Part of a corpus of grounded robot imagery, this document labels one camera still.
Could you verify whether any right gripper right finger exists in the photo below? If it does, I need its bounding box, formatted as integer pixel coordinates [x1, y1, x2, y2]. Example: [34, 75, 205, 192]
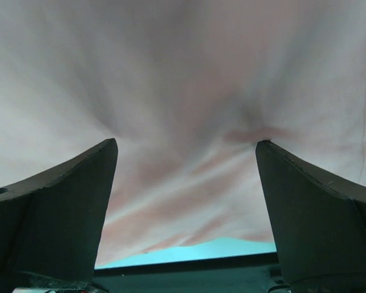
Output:
[256, 141, 366, 292]

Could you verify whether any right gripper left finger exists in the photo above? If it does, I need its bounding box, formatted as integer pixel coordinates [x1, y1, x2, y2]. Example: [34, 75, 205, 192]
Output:
[0, 139, 118, 292]

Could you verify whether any light pink t-shirt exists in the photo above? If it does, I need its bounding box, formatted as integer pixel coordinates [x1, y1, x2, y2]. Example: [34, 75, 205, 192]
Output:
[0, 1, 366, 265]

